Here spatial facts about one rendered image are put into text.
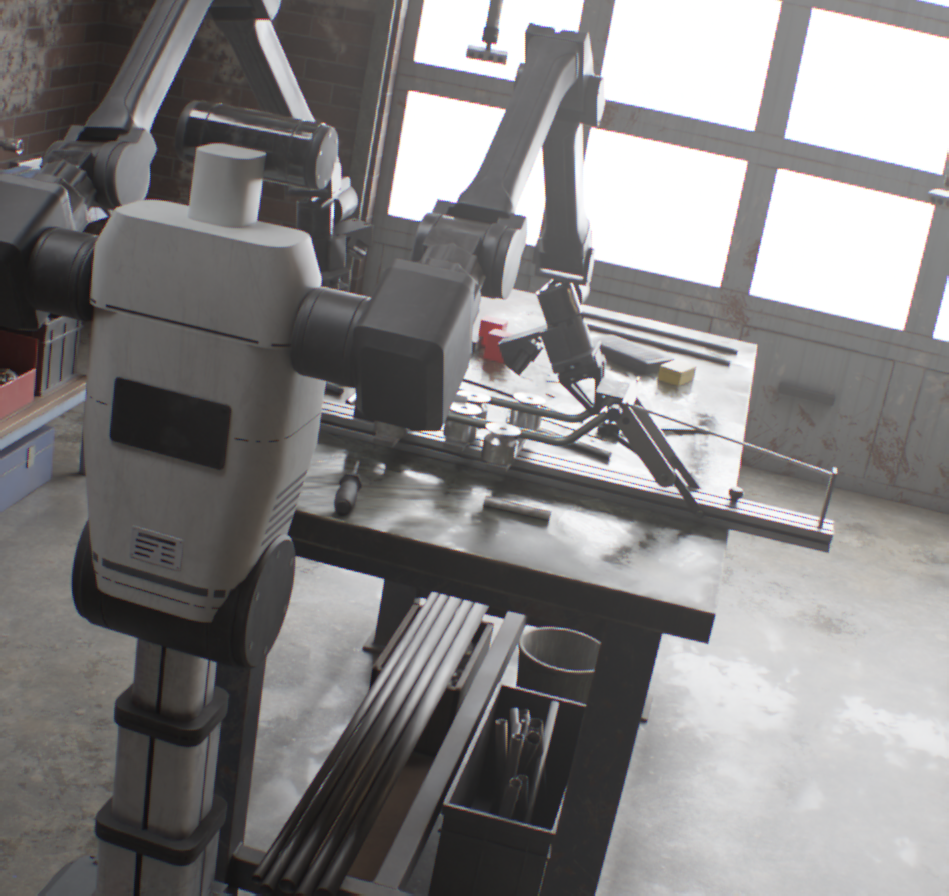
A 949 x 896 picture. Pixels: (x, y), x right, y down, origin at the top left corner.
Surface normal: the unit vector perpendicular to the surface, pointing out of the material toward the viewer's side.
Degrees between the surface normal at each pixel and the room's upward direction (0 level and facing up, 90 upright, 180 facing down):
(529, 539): 0
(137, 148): 81
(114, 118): 46
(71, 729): 0
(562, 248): 136
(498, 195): 36
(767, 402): 90
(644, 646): 90
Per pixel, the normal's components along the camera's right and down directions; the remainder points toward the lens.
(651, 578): 0.18, -0.93
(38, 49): 0.96, 0.23
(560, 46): -0.02, -0.60
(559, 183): -0.28, 0.86
